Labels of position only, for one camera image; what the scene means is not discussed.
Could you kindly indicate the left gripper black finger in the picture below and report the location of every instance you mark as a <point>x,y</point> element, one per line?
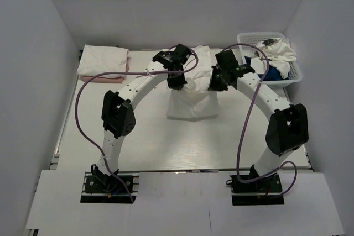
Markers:
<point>182,80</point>
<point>175,86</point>

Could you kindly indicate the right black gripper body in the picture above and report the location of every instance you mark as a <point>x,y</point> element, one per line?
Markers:
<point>223,86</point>

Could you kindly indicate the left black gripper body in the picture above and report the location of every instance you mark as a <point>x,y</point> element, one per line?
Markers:
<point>175,78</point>

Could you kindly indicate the white cartoon print t-shirt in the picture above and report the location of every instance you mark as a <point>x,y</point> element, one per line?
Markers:
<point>195,101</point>

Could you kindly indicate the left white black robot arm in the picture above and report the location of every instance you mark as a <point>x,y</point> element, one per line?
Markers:
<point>118,111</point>

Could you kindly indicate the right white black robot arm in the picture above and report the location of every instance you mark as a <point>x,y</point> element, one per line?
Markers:
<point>287,123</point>

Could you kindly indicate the blue t-shirt in basket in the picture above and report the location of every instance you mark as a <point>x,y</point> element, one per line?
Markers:
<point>272,74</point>

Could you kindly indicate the crumpled white t-shirt in basket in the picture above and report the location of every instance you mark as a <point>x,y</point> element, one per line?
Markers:
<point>279,54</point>

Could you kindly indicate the folded white t-shirt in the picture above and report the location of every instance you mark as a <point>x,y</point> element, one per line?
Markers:
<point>103,51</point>

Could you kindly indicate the folded pink t-shirt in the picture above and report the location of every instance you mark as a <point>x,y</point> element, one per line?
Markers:
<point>102,80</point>

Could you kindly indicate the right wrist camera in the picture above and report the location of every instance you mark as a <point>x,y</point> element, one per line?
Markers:
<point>228,63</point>

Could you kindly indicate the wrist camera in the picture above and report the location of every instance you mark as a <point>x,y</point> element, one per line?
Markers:
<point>173,60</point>
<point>228,63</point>

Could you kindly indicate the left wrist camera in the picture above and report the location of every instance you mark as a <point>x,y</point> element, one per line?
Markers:
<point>173,60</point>

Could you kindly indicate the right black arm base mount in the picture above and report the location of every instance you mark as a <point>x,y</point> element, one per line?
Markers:
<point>259,193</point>

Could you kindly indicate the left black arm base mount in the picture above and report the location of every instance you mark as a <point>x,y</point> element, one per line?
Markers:
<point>104,188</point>

